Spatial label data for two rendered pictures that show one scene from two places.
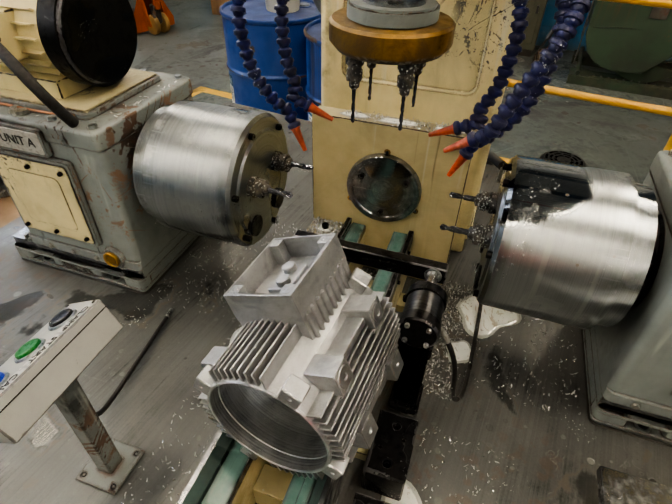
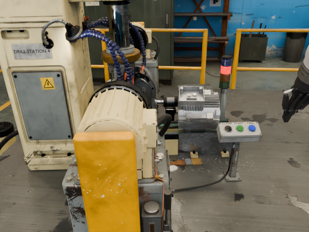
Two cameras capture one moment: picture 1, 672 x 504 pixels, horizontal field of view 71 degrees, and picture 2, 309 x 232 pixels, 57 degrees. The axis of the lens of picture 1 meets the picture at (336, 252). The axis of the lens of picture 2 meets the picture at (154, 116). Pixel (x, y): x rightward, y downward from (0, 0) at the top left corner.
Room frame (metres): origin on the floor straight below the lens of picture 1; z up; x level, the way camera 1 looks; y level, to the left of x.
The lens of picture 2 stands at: (1.00, 1.21, 1.65)
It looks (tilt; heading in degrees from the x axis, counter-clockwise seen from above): 27 degrees down; 251
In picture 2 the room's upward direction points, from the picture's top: 1 degrees counter-clockwise
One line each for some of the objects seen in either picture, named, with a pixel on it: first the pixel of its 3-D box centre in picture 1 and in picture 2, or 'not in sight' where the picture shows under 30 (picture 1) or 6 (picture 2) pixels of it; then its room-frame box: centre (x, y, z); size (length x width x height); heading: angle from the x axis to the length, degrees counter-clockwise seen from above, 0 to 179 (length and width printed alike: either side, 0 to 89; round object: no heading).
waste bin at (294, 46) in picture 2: not in sight; (294, 45); (-3.55, -3.31, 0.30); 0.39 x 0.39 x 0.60
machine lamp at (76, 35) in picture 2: not in sight; (60, 34); (0.98, 0.09, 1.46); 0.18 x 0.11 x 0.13; 162
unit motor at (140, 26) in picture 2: not in sight; (140, 54); (0.46, -0.65, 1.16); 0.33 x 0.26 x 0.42; 72
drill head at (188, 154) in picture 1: (195, 168); not in sight; (0.80, 0.28, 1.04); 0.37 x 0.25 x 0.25; 72
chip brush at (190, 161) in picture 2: not in sight; (182, 162); (0.50, 0.15, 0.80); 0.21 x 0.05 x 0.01; 167
